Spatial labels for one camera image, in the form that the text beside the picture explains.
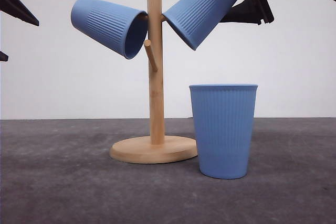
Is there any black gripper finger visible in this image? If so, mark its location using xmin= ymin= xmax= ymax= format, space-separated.
xmin=0 ymin=0 xmax=39 ymax=27
xmin=0 ymin=51 xmax=9 ymax=61

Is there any blue ribbed cup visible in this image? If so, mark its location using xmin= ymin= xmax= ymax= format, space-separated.
xmin=162 ymin=0 xmax=237 ymax=51
xmin=189 ymin=84 xmax=258 ymax=179
xmin=71 ymin=0 xmax=148 ymax=59

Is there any wooden cup tree stand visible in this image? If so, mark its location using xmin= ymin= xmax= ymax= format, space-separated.
xmin=110 ymin=0 xmax=198 ymax=164

